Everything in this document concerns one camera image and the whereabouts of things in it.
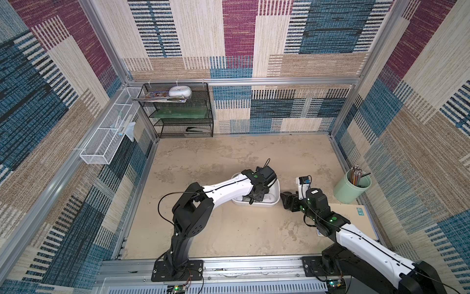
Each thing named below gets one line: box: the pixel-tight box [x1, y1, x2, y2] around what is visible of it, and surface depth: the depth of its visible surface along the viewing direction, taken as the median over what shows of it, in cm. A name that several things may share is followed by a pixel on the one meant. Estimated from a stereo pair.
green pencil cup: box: [333, 169, 372, 204], surface depth 85 cm
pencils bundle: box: [350, 164, 372, 187], surface depth 85 cm
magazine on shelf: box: [131, 91, 187, 103], surface depth 83 cm
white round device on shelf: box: [168, 85, 193, 99], surface depth 91 cm
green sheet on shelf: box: [152, 105, 208, 119], surface depth 101 cm
